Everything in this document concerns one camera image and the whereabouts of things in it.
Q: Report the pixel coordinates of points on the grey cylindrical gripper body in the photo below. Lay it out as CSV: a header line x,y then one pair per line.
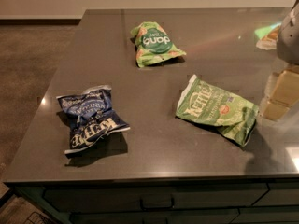
x,y
290,37

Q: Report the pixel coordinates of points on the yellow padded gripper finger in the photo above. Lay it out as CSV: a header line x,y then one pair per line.
x,y
281,93

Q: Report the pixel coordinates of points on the blue Kettle chip bag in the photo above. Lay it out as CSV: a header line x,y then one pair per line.
x,y
91,118

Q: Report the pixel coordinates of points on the green snack bag at edge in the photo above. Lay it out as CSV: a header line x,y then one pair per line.
x,y
267,36

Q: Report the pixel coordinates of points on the green Kettle chip bag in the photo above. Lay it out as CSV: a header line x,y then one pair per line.
x,y
233,116

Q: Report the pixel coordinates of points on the green Dang chip bag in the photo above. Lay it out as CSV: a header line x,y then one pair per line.
x,y
153,44

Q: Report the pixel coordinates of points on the dark cabinet drawer front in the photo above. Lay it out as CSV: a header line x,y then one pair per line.
x,y
100,200

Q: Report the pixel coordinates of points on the black drawer handle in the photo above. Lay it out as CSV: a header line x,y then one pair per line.
x,y
155,204

